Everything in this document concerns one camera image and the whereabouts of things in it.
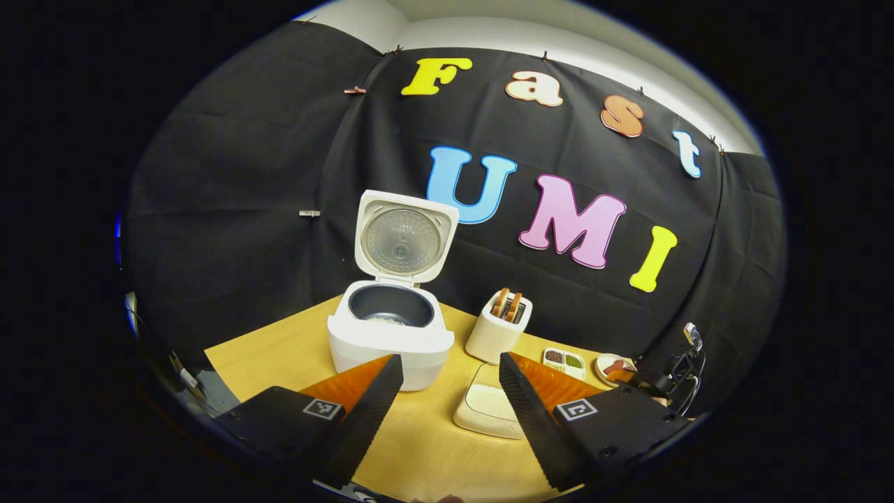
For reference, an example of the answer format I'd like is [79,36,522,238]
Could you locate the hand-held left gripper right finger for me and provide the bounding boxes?
[499,351,692,491]

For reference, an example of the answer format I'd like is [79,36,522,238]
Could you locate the white toaster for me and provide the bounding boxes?
[465,289,534,365]

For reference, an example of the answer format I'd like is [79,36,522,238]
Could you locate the white round plate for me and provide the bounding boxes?
[595,352,638,387]

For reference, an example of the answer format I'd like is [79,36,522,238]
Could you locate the white rice cooker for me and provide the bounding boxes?
[327,189,460,392]

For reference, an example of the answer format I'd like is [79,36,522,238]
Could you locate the black backdrop cloth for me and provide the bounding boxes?
[122,21,789,413]

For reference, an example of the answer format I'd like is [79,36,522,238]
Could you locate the white divided dish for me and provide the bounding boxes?
[542,347,587,381]

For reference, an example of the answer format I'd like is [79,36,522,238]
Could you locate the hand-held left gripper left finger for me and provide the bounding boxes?
[217,354,404,490]

